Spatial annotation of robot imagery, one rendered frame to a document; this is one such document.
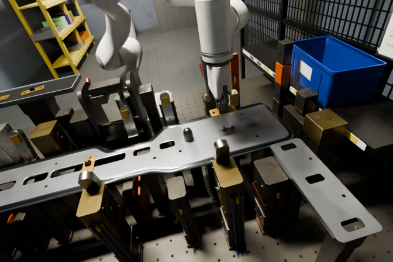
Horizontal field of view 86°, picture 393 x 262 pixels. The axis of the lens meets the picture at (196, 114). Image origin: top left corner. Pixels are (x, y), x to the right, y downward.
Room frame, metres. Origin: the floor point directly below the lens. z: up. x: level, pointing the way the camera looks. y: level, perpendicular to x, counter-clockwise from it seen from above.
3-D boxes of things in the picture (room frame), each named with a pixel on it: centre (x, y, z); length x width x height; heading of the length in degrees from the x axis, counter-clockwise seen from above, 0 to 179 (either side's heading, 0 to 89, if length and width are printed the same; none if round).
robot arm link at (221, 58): (0.56, -0.09, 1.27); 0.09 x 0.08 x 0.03; 6
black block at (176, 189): (0.36, 0.09, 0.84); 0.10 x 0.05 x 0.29; 6
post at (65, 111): (0.72, 0.50, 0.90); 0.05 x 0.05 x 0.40; 6
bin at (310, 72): (0.69, -0.51, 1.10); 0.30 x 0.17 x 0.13; 178
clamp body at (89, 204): (0.33, 0.30, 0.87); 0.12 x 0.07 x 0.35; 6
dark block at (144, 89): (0.75, 0.18, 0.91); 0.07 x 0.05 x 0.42; 6
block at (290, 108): (0.58, -0.35, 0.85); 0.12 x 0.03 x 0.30; 6
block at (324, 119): (0.46, -0.37, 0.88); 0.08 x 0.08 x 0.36; 6
